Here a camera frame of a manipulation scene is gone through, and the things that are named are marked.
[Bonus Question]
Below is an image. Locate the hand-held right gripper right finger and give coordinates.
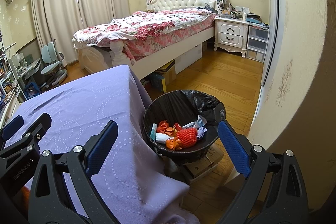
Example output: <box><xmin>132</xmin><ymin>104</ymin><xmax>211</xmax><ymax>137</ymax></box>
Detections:
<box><xmin>217</xmin><ymin>120</ymin><xmax>310</xmax><ymax>224</ymax></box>

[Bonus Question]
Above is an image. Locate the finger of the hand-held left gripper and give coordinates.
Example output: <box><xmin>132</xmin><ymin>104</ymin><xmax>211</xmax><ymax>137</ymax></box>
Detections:
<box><xmin>0</xmin><ymin>115</ymin><xmax>25</xmax><ymax>142</ymax></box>
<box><xmin>0</xmin><ymin>113</ymin><xmax>52</xmax><ymax>159</ymax></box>

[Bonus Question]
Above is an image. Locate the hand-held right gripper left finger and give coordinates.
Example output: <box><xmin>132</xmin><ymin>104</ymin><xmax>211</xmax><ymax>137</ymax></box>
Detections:
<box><xmin>28</xmin><ymin>120</ymin><xmax>119</xmax><ymax>224</ymax></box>

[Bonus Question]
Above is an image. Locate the white printed packet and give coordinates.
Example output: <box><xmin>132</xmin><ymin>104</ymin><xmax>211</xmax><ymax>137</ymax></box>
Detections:
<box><xmin>181</xmin><ymin>115</ymin><xmax>208</xmax><ymax>129</ymax></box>

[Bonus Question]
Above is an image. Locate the orange foam fruit net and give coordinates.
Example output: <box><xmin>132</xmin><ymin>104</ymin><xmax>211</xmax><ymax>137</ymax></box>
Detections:
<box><xmin>175</xmin><ymin>127</ymin><xmax>198</xmax><ymax>147</ymax></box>

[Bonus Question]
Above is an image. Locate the orange snack wrapper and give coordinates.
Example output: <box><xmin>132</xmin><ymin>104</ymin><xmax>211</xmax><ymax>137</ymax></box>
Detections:
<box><xmin>166</xmin><ymin>138</ymin><xmax>183</xmax><ymax>151</ymax></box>

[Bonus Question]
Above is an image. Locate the white paper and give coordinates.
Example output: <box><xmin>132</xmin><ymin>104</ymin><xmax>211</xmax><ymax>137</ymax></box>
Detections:
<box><xmin>155</xmin><ymin>132</ymin><xmax>175</xmax><ymax>145</ymax></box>

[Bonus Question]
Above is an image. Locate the orange plastic bag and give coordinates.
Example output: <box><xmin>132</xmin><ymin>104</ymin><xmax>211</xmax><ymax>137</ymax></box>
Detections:
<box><xmin>157</xmin><ymin>120</ymin><xmax>176</xmax><ymax>135</ymax></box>

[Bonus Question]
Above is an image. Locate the black trash bin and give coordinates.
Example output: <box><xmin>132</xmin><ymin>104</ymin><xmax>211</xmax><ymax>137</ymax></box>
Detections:
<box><xmin>143</xmin><ymin>90</ymin><xmax>226</xmax><ymax>165</ymax></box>

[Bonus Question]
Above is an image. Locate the brown cardboard box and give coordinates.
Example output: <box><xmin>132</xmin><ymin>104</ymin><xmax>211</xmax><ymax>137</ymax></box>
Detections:
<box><xmin>184</xmin><ymin>145</ymin><xmax>225</xmax><ymax>178</ymax></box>

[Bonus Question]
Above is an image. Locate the blue crate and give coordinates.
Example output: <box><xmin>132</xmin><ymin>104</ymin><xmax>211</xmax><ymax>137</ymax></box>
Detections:
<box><xmin>25</xmin><ymin>82</ymin><xmax>40</xmax><ymax>98</ymax></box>

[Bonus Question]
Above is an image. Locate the purple tablecloth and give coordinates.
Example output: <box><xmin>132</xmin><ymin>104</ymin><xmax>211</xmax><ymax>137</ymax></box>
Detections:
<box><xmin>5</xmin><ymin>64</ymin><xmax>191</xmax><ymax>224</ymax></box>

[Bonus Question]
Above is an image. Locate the white bookshelf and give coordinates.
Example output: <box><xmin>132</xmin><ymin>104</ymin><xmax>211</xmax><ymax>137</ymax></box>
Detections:
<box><xmin>0</xmin><ymin>30</ymin><xmax>17</xmax><ymax>119</ymax></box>

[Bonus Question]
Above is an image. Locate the study desk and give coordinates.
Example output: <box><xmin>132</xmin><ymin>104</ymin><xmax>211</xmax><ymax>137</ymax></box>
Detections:
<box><xmin>9</xmin><ymin>56</ymin><xmax>42</xmax><ymax>98</ymax></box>

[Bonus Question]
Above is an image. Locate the blue desk chair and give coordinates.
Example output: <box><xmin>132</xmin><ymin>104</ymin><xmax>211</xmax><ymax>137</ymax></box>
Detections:
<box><xmin>39</xmin><ymin>43</ymin><xmax>68</xmax><ymax>89</ymax></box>

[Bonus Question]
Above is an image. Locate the blue box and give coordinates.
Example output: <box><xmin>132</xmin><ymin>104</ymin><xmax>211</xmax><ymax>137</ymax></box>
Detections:
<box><xmin>150</xmin><ymin>74</ymin><xmax>164</xmax><ymax>89</ymax></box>

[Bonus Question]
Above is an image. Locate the yellow cardboard box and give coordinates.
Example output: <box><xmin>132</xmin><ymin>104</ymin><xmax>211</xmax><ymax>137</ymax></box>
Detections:
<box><xmin>155</xmin><ymin>60</ymin><xmax>176</xmax><ymax>90</ymax></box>

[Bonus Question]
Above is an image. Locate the white storage box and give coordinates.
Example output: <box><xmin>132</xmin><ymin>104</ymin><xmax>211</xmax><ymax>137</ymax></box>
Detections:
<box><xmin>175</xmin><ymin>43</ymin><xmax>202</xmax><ymax>75</ymax></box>

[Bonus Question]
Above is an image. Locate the plastic drawer unit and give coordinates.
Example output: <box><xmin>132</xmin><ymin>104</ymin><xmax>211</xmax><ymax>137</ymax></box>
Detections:
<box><xmin>247</xmin><ymin>26</ymin><xmax>269</xmax><ymax>63</ymax></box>

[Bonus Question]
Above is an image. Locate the white nightstand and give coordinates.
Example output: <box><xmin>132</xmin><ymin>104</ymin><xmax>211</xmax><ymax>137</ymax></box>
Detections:
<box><xmin>214</xmin><ymin>17</ymin><xmax>250</xmax><ymax>58</ymax></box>

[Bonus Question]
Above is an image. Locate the stack of books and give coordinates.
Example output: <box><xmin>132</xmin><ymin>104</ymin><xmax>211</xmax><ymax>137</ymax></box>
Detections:
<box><xmin>247</xmin><ymin>14</ymin><xmax>269</xmax><ymax>29</ymax></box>

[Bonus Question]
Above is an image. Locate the floral quilt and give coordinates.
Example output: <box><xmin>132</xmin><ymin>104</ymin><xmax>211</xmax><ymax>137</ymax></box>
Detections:
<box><xmin>73</xmin><ymin>9</ymin><xmax>216</xmax><ymax>60</ymax></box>

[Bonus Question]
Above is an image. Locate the cluster of small bottles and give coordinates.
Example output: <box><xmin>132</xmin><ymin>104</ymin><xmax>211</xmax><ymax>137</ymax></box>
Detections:
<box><xmin>217</xmin><ymin>2</ymin><xmax>250</xmax><ymax>20</ymax></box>

